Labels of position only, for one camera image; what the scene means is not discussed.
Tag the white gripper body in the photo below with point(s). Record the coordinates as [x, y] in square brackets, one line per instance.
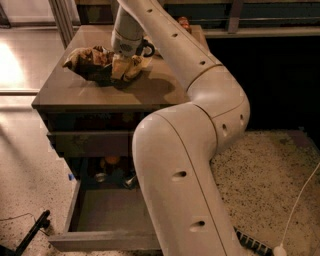
[125, 45]

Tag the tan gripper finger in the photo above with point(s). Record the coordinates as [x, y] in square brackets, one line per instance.
[119, 66]
[134, 68]

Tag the brown chip bag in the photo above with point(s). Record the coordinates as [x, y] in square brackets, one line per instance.
[95, 64]

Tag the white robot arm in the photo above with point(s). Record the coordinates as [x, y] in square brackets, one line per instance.
[172, 148]

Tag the grey drawer cabinet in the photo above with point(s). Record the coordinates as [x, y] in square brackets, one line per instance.
[69, 103]

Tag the closed upper grey drawer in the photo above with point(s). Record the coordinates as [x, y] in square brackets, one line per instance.
[92, 143]

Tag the orange fruit in drawer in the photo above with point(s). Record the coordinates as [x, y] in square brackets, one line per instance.
[112, 159]

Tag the metal can in drawer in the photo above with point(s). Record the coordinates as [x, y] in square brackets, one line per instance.
[100, 177]

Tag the silver item in drawer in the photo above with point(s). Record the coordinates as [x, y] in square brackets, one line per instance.
[130, 182]

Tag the open grey drawer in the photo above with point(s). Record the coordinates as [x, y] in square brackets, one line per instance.
[106, 219]

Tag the orange soda can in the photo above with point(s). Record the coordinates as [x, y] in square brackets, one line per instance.
[184, 22]

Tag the black stand leg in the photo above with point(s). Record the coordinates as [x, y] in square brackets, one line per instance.
[41, 223]

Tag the black power strip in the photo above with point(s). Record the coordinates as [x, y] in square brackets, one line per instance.
[252, 244]

